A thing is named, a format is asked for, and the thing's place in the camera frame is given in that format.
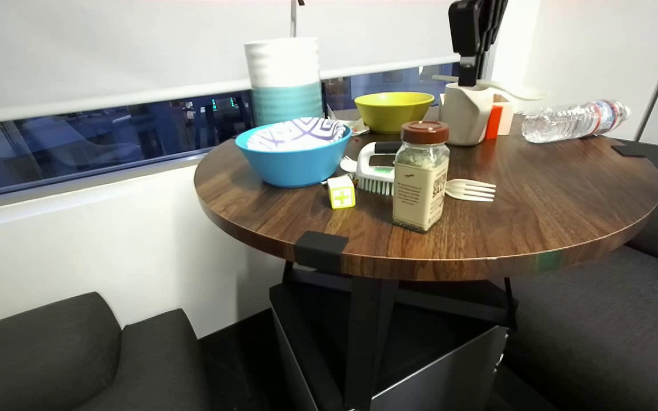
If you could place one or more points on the black table edge clip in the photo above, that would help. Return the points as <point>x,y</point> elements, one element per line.
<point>320,250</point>

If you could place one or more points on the dark window pane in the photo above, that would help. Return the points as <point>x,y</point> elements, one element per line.
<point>78,144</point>

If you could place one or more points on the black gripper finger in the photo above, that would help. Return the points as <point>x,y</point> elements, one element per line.
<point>463,30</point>
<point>493,23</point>

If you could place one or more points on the blue bowl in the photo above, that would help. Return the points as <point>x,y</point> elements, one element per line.
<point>290,167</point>

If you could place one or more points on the yellow bowl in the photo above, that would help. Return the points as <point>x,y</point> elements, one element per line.
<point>391,114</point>

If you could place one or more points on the clear plastic water bottle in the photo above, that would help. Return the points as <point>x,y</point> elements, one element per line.
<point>571,122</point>

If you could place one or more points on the white plastic fork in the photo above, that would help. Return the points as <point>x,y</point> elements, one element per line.
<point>470,190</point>

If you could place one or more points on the glass spice jar brown lid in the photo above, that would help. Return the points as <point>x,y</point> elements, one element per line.
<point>421,184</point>

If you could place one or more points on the white and teal vase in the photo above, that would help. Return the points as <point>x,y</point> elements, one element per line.
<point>284,84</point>

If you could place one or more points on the white roller blind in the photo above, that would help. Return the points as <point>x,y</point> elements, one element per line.
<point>115,53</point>

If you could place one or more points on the white blue-patterned cloth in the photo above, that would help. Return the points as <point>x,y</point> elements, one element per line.
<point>297,135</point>

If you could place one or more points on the black metal table base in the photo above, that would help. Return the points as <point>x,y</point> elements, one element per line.
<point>365,344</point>

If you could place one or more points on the yellow green small block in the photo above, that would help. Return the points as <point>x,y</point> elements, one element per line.
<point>341,193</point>

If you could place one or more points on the grey plastic cup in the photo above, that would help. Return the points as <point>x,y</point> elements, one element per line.
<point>463,114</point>

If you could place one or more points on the white scrubbing brush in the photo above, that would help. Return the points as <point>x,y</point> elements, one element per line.
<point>370,173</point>

